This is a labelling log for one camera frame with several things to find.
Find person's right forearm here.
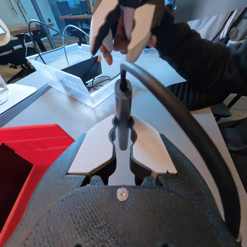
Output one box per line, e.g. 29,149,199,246
152,4,247,93

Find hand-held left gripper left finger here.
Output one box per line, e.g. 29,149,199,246
68,114,117,185

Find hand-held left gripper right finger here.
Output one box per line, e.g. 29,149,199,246
129,115,178,185

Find wooden desk black legs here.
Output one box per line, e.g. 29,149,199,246
59,15,92,29

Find black office chair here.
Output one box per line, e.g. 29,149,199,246
66,27,87,45
0,41,33,83

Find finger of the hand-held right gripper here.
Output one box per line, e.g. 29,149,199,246
123,3,157,63
89,0,121,56

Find clear plastic bin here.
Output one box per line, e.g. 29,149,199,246
26,43,124,109

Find black adapter cable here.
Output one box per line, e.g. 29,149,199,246
120,61,241,239

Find black round textured pad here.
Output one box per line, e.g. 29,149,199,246
166,81,232,116

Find red open-front bin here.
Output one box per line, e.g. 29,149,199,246
0,123,76,247

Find black cable with orange plugs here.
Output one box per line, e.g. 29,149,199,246
92,55,121,91

